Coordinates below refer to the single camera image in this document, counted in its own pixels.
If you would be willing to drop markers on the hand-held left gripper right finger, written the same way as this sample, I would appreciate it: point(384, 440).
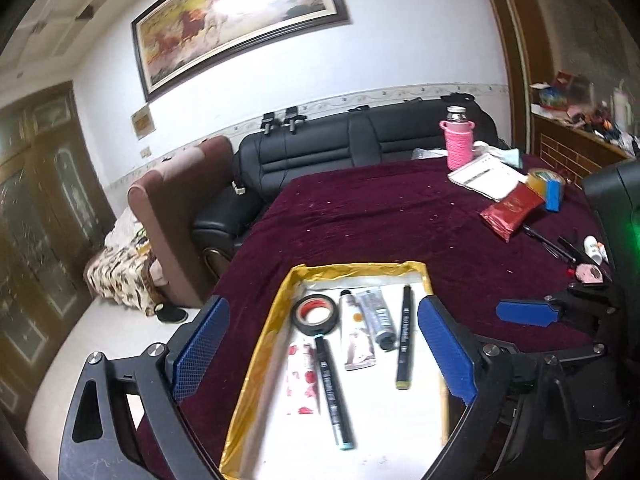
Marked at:
point(445, 350)

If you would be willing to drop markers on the brown armchair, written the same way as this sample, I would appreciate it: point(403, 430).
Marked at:
point(175, 220)

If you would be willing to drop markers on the black shoe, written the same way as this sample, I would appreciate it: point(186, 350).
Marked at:
point(170, 314)

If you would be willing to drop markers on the wooden glass door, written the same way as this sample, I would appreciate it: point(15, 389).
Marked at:
point(45, 220)

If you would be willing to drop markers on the white tube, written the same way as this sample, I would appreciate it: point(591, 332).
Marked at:
point(357, 335)

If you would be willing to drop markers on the white bottle with orange cap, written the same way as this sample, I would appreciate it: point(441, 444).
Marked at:
point(602, 254)

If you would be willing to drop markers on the red foil packet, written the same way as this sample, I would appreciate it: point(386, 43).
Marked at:
point(512, 210)

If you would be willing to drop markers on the black marker with teal end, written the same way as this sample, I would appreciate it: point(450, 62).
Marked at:
point(330, 390)

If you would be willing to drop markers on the tall white bottle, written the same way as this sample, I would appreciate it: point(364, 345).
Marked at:
point(621, 107)

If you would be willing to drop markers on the black device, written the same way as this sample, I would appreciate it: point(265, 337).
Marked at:
point(294, 117)
point(269, 122)

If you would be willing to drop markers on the wooden door frame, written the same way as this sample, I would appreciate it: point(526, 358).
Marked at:
point(507, 50)

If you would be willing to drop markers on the framed horse painting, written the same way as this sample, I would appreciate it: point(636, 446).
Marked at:
point(235, 25)

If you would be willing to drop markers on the thin black pen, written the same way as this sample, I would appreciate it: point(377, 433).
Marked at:
point(542, 241)

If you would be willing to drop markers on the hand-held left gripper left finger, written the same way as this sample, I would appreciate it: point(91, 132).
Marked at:
point(200, 350)

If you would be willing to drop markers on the printed blanket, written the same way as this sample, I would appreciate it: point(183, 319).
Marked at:
point(117, 265)

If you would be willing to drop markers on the black tape roll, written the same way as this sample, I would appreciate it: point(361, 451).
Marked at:
point(302, 322)

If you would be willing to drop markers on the bottle with pink knit sleeve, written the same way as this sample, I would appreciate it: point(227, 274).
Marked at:
point(457, 142)

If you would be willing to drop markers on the small yellow wall plaque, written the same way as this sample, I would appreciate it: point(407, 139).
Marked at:
point(142, 120)

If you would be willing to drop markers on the wooden lattice cabinet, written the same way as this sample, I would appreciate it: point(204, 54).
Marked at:
point(560, 147)

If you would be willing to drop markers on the pile of cabinet clutter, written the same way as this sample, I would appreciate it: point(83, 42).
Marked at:
point(575, 105)

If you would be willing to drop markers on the grey tube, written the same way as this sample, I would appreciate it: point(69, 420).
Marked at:
point(377, 317)

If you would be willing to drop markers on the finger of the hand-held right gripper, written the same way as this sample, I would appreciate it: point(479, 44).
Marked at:
point(525, 312)

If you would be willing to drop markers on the small blue box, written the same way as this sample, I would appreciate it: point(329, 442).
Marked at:
point(553, 195)

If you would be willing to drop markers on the yellow tape roll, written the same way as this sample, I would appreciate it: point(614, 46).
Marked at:
point(540, 180)

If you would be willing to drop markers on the white bottle with green label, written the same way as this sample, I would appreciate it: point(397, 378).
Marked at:
point(591, 249)

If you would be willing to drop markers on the black leather sofa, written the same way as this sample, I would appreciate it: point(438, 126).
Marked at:
point(320, 155)

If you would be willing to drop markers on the black marker with green end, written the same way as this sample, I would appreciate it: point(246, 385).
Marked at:
point(404, 340)

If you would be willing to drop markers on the white crumpled cloth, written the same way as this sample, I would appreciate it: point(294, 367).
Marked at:
point(502, 155)

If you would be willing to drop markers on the white paper booklet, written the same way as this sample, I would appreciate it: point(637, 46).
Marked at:
point(487, 177)

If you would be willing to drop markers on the pink flower print tube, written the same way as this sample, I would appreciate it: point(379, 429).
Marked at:
point(302, 380)

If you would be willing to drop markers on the gold cardboard tray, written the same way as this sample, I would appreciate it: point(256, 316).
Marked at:
point(395, 425)

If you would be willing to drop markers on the thick black pen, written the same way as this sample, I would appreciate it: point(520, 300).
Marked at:
point(572, 249)

